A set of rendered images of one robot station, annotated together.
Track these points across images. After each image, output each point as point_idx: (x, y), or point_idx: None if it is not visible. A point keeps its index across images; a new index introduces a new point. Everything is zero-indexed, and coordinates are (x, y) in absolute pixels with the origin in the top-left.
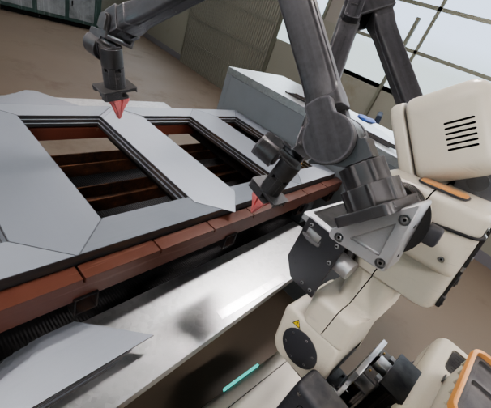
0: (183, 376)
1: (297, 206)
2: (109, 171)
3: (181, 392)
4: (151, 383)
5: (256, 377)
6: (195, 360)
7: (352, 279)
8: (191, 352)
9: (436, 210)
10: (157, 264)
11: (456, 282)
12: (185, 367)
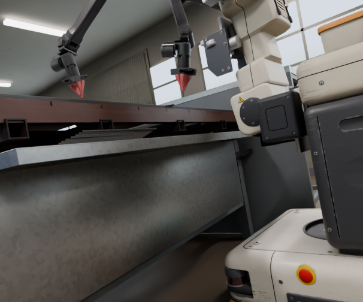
0: (220, 294)
1: (220, 120)
2: None
3: (224, 301)
4: (168, 139)
5: (269, 223)
6: (224, 284)
7: (245, 51)
8: (187, 135)
9: None
10: (140, 119)
11: (290, 18)
12: (218, 290)
